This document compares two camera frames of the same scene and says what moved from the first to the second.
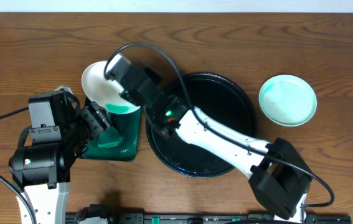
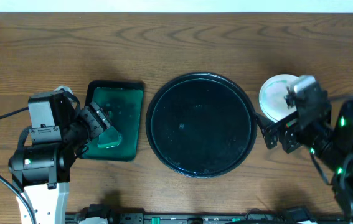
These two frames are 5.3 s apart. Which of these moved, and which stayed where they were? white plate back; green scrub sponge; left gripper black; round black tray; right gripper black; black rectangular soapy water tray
Moved: white plate back; right gripper black
Stayed: green scrub sponge; black rectangular soapy water tray; left gripper black; round black tray
